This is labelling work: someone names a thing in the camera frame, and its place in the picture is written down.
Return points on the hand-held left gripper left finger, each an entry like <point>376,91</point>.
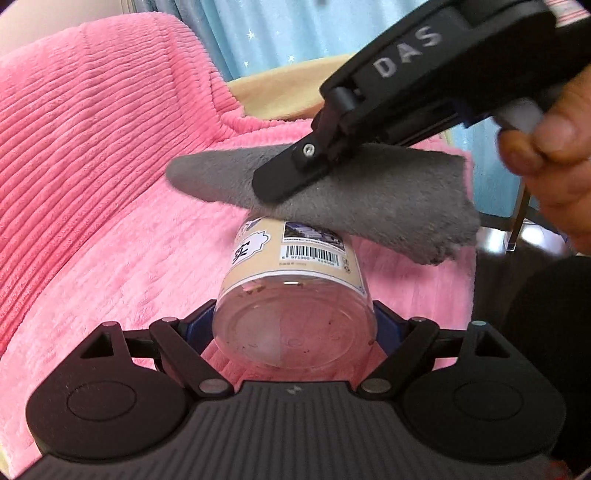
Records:
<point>199,325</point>

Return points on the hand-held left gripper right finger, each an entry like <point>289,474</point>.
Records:
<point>387,325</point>

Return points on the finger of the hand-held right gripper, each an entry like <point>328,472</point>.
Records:
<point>286,175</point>

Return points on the grey cloth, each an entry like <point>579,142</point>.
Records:
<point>369,207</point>

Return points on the clear plastic jar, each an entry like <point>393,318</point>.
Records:
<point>295,332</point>

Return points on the person's right hand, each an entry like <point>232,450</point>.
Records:
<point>563,152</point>

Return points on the metal furniture leg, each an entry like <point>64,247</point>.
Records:
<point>518,226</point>

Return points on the pink ribbed blanket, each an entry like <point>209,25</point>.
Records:
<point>92,161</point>

